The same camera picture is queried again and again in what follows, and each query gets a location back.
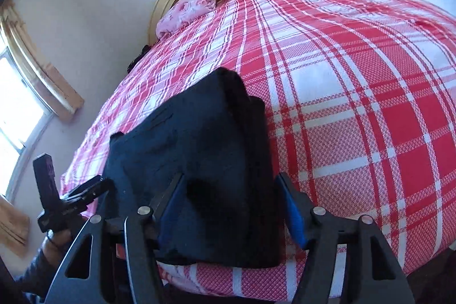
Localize side window curtain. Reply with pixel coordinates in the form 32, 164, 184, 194
1, 0, 84, 122

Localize dark bundle beside bed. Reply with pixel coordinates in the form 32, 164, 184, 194
127, 45, 152, 74

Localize red white plaid bedspread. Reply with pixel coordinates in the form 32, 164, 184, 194
59, 0, 456, 303

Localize left hand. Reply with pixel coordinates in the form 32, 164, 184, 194
41, 229, 73, 268

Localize left forearm dark sleeve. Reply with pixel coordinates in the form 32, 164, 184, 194
15, 249, 57, 303

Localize pink floral pillow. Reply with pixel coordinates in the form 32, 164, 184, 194
155, 0, 216, 39

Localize side window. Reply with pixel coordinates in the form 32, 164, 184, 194
1, 43, 52, 198

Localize black pants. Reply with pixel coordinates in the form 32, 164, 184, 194
97, 68, 281, 268

